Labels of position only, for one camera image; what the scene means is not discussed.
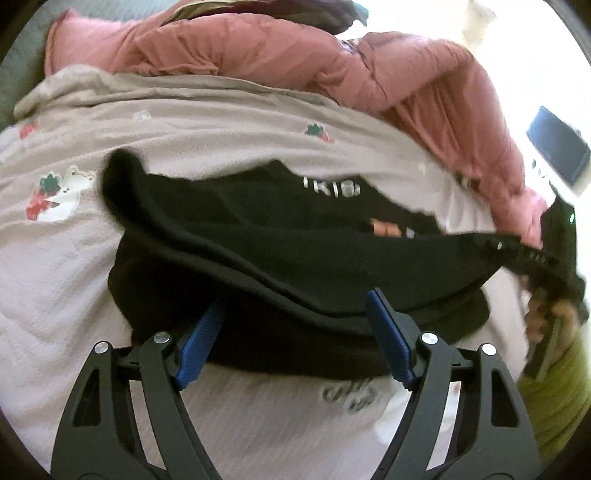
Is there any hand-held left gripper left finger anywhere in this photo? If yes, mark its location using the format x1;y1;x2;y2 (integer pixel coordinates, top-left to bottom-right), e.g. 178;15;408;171
51;295;227;480

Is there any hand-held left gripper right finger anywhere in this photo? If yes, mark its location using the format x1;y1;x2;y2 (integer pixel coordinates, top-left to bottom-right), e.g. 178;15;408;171
366;288;542;480

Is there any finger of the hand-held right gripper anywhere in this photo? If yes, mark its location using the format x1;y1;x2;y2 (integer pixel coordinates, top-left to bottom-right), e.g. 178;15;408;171
475;233;555;280

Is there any black printed t-shirt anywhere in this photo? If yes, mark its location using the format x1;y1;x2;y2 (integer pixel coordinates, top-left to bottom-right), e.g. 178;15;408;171
102;150;525;380

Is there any person's right forearm green sleeve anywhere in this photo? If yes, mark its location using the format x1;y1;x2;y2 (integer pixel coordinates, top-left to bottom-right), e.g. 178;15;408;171
516;330;591;468

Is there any person's right hand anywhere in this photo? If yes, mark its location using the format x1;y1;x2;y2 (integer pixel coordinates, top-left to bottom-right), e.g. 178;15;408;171
519;276;583;367

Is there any dark flat screen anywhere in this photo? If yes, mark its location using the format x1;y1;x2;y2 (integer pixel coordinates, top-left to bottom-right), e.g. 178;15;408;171
526;105;591;190

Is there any strawberry print blanket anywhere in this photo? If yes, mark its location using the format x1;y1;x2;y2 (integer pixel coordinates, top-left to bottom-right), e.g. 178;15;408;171
0;65;532;477

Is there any grey quilted bedcover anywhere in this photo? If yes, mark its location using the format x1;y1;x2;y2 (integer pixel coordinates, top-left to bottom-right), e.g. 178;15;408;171
0;14;57;131

